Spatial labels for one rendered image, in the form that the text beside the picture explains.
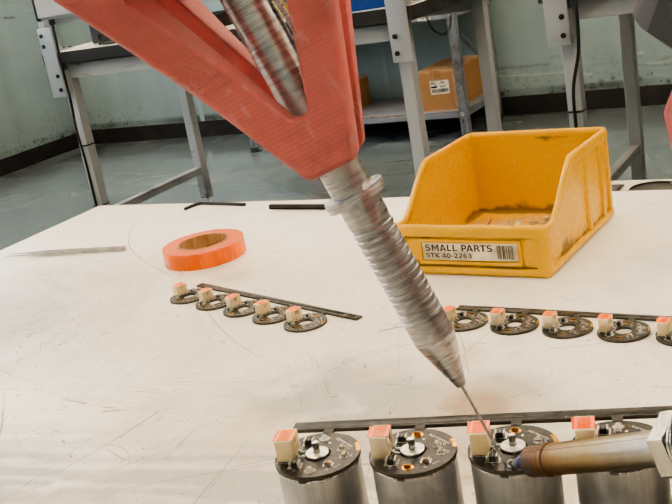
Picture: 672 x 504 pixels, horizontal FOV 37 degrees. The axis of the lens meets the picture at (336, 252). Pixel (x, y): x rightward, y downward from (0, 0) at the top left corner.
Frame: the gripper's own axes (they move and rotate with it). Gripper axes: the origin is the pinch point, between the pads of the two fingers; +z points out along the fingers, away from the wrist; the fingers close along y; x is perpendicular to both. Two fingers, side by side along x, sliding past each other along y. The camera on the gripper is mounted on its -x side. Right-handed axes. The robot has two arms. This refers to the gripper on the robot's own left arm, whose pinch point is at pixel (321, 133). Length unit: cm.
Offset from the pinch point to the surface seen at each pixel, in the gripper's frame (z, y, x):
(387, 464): 8.9, 0.4, 3.0
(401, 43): 16, 256, 31
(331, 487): 8.9, 0.2, 4.8
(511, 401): 15.8, 15.9, 2.4
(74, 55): -29, 298, 135
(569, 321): 16.7, 23.8, -0.5
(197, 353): 10.2, 24.8, 18.3
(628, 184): 20, 51, -6
